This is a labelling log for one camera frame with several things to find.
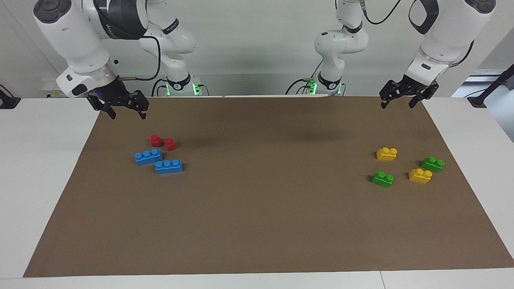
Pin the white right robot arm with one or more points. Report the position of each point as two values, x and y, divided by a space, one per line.
72 36

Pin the blue three-stud toy block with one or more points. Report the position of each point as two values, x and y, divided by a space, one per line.
148 158
169 167

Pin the brown table mat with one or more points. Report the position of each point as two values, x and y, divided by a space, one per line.
257 208

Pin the green two-stud toy block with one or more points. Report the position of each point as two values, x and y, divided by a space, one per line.
432 165
382 180

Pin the yellow two-stud toy block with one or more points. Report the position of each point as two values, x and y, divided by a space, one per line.
420 177
386 155

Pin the small red toy block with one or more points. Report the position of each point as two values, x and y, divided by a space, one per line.
170 145
156 141

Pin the black pole stand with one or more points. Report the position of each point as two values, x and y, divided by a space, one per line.
492 86

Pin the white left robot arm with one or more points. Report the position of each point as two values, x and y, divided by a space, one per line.
445 36

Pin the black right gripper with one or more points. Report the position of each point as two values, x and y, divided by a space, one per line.
118 96

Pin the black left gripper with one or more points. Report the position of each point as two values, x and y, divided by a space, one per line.
409 87

